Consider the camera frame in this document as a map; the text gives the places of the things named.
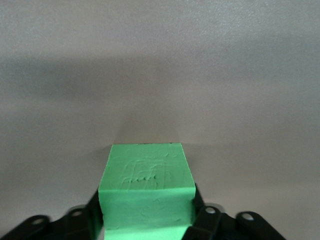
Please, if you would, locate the brown table cover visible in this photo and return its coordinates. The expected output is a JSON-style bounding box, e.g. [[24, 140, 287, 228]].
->
[[0, 0, 320, 240]]

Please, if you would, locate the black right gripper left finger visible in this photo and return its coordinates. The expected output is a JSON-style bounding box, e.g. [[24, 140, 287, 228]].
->
[[0, 190, 105, 240]]

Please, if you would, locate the green foam block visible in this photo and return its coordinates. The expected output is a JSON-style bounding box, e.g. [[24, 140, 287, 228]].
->
[[98, 143, 196, 240]]

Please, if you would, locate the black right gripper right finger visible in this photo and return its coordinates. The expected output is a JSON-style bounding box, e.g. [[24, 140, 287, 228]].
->
[[182, 183, 285, 240]]

